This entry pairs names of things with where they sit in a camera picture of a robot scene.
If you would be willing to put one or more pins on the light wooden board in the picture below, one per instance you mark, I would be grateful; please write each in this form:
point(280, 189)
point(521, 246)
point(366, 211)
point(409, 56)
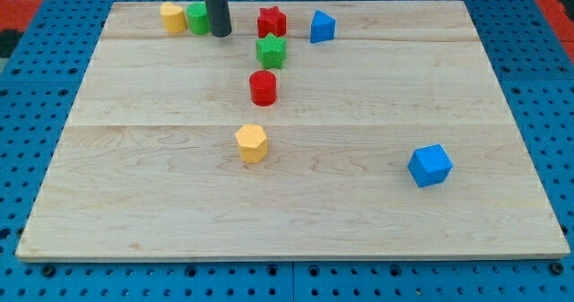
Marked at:
point(147, 168)

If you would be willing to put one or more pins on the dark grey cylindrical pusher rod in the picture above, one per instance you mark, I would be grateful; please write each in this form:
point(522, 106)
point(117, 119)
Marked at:
point(218, 13)

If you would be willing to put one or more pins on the green star block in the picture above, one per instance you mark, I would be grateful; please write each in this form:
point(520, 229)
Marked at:
point(271, 51)

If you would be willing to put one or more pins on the yellow heart block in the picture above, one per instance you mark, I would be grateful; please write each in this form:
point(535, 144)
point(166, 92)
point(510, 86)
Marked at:
point(173, 17)

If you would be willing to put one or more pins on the yellow hexagon block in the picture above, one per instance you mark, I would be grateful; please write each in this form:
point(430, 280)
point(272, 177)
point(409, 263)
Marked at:
point(252, 143)

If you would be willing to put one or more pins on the blue cube block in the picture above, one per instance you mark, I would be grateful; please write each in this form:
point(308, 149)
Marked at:
point(429, 165)

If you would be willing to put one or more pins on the red cylinder block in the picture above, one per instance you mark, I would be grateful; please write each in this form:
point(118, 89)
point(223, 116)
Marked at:
point(263, 88)

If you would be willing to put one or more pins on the blue triangle block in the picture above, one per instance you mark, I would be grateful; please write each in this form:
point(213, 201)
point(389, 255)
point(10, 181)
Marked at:
point(322, 27)

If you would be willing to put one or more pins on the red star block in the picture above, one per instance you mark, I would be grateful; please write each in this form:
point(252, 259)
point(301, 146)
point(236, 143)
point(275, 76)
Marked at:
point(271, 20)

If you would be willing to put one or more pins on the green cylinder block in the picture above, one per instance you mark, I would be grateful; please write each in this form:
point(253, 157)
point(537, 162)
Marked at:
point(197, 18)

